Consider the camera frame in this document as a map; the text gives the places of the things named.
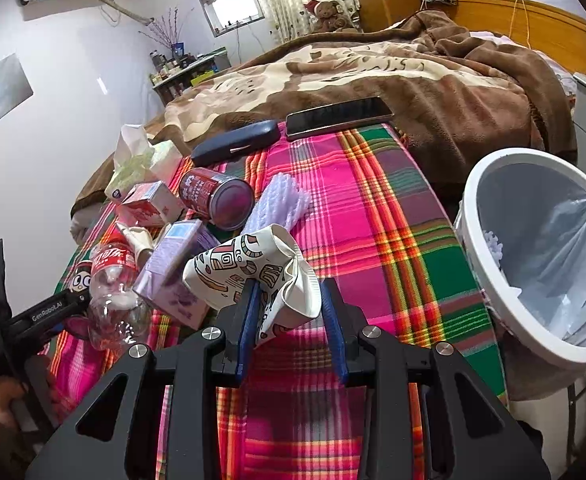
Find pink plaid bed sheet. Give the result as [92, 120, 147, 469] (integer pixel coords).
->
[38, 122, 508, 480]

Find red milk carton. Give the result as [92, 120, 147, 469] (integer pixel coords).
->
[116, 180, 184, 228]

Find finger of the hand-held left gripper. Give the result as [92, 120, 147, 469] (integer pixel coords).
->
[48, 290, 93, 341]

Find small wall window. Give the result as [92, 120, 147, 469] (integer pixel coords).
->
[199, 0, 266, 37]

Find patterned paper cup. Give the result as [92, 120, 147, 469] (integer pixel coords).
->
[182, 225, 321, 348]

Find white paper bag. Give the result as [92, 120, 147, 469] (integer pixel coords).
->
[122, 225, 156, 263]

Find black smartphone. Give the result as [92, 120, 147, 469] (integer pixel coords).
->
[285, 96, 395, 141]

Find red drink can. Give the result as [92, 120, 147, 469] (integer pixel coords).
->
[179, 166, 255, 231]

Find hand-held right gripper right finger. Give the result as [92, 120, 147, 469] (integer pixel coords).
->
[320, 277, 554, 480]

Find dark blue glasses case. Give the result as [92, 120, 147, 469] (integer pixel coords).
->
[191, 119, 281, 166]

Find air conditioner pipe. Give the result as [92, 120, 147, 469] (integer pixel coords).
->
[93, 0, 154, 26]

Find dried branches in vase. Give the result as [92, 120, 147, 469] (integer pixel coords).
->
[140, 7, 194, 56]

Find clear plastic bottle red label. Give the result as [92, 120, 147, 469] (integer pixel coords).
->
[87, 230, 154, 351]

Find red cartoon face packet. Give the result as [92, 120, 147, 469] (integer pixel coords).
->
[66, 260, 94, 293]

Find brown teddy bear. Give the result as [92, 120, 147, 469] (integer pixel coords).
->
[303, 0, 354, 33]

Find person's left hand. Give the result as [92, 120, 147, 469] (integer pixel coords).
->
[0, 377, 29, 428]

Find brown patterned blanket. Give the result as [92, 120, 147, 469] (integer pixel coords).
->
[70, 10, 578, 221]

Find white trash bin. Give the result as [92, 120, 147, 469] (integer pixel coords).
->
[453, 147, 586, 401]

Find yellow cable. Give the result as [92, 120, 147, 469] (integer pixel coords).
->
[510, 0, 534, 48]

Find cluttered storage shelf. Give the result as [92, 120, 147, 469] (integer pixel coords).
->
[148, 47, 231, 106]

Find silver wall poster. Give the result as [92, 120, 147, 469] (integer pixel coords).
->
[0, 52, 34, 126]

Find wooden bed headboard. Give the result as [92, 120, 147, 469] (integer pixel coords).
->
[420, 0, 586, 78]

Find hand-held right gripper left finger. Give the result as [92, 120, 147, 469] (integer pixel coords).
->
[26, 280, 266, 480]

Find clear plastic bin liner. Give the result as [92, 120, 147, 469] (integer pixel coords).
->
[480, 165, 586, 348]

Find purple drink carton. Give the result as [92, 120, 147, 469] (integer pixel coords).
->
[133, 220, 221, 331]

